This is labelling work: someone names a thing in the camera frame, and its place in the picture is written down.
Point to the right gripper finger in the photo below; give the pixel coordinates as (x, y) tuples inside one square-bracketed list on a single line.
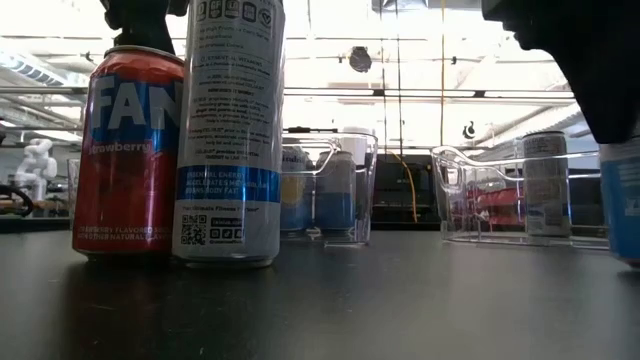
[(607, 95)]

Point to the tall slim silver can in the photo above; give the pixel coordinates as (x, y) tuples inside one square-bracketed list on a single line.
[(546, 190), (230, 125)]

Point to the blue white soda can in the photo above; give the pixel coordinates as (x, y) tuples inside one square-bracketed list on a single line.
[(335, 200), (622, 210), (296, 200)]

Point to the red Fanta soda can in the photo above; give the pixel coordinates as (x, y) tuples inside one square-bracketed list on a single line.
[(125, 175)]

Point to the clear plastic bin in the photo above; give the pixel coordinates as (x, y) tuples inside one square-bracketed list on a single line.
[(460, 220), (73, 195), (372, 175)]

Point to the red crate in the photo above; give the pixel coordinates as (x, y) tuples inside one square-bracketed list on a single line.
[(500, 197)]

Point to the black ceiling fixture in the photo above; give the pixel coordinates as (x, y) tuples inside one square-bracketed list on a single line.
[(360, 60)]

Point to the black low cabinet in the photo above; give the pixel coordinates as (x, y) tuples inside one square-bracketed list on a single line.
[(387, 200)]

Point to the white cylinder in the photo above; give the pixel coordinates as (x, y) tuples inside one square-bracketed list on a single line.
[(357, 145)]

